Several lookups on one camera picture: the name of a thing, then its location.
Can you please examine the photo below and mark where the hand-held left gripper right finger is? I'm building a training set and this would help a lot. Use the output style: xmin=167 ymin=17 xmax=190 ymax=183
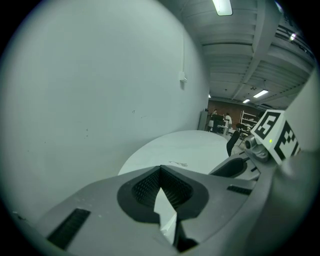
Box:
xmin=159 ymin=164 xmax=277 ymax=254

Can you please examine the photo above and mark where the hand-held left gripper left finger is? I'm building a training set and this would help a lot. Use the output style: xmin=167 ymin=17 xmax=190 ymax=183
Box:
xmin=34 ymin=164 xmax=176 ymax=256

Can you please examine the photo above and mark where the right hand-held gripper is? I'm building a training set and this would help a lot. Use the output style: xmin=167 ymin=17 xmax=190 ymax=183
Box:
xmin=208 ymin=108 xmax=302 ymax=182

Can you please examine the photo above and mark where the black office chair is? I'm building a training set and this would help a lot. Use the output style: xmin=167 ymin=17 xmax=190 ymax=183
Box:
xmin=225 ymin=123 xmax=243 ymax=158

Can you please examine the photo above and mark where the white shelf rack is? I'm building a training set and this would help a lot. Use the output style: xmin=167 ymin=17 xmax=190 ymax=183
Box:
xmin=239 ymin=109 xmax=263 ymax=131

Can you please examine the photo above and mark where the desk with monitors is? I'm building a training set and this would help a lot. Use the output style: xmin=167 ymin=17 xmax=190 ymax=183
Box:
xmin=209 ymin=113 xmax=232 ymax=136

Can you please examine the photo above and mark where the grey cabinet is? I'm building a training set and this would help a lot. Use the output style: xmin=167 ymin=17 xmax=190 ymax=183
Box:
xmin=199 ymin=110 xmax=209 ymax=132

